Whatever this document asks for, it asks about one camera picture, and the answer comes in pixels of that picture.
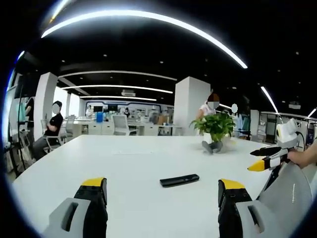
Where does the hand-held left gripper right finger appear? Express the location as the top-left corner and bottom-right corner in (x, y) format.
(217, 178), (282, 238)

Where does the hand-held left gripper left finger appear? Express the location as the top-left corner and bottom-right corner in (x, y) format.
(42, 177), (108, 238)

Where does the black remote control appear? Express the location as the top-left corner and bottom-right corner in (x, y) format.
(159, 174), (200, 188)

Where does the person's right hand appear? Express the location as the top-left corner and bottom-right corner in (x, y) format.
(287, 146), (317, 169)

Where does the grey object beside plant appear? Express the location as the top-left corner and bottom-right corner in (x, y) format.
(201, 140), (224, 155)

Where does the green potted plant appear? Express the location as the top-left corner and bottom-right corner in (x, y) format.
(189, 112), (236, 147)

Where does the white mesh office chair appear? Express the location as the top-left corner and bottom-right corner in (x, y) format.
(111, 114), (138, 136)

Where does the black cable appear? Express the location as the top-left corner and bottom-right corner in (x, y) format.
(296, 131), (307, 152)

